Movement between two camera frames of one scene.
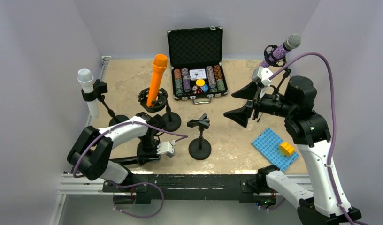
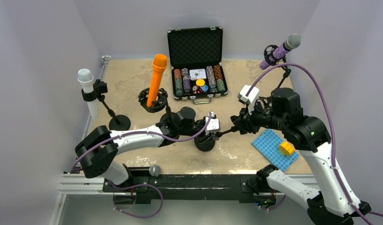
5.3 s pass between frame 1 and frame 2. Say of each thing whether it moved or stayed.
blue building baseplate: stayed
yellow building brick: stayed
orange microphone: stayed
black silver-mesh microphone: moved
